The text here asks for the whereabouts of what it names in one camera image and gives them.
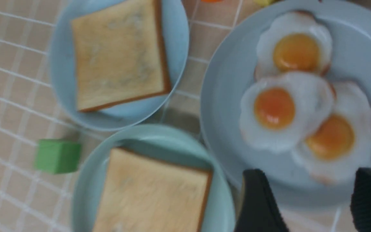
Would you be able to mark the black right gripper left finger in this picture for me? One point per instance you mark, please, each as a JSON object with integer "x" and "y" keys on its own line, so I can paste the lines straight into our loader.
{"x": 258, "y": 211}

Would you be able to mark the fried egg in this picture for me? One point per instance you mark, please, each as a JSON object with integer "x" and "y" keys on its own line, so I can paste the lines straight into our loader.
{"x": 342, "y": 143}
{"x": 295, "y": 41}
{"x": 280, "y": 111}

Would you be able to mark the toast slice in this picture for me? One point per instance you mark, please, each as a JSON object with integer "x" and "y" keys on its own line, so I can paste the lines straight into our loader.
{"x": 143, "y": 194}
{"x": 120, "y": 55}

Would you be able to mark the green plate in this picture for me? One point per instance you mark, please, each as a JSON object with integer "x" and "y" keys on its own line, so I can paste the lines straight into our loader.
{"x": 163, "y": 143}

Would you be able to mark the fried egg back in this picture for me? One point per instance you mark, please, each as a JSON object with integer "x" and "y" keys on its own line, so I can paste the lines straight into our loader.
{"x": 295, "y": 41}

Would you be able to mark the light blue plate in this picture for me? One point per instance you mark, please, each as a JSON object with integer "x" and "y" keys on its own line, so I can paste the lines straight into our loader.
{"x": 62, "y": 58}

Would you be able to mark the yellow cube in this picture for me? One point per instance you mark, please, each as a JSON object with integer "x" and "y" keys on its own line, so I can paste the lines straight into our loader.
{"x": 264, "y": 3}

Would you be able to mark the green cube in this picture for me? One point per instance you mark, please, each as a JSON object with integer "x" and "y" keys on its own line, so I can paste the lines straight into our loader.
{"x": 56, "y": 156}

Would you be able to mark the orange fruit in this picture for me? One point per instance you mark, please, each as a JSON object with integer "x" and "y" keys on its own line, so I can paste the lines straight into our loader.
{"x": 211, "y": 1}

